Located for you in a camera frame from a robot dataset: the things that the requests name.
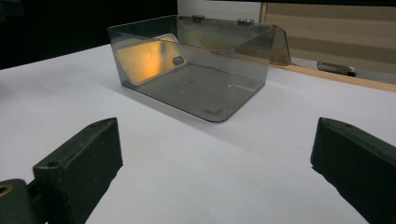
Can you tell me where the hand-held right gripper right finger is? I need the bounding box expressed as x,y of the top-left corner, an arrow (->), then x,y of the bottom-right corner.
310,117 -> 396,224

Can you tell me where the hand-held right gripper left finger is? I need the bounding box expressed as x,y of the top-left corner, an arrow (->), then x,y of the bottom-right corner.
32,117 -> 124,224

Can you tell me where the translucent phone case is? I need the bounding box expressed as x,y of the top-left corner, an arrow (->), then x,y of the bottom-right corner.
115,33 -> 189,87

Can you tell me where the transparent grey lidded box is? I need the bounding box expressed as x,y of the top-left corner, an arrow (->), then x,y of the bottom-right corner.
106,14 -> 292,123

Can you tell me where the light wooden office desk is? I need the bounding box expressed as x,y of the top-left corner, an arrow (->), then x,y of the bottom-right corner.
261,2 -> 396,77

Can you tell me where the black curtain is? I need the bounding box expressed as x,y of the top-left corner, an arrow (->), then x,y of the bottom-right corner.
0,0 -> 178,71

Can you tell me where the black horizontal frame bar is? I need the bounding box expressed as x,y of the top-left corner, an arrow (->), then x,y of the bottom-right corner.
211,0 -> 396,7

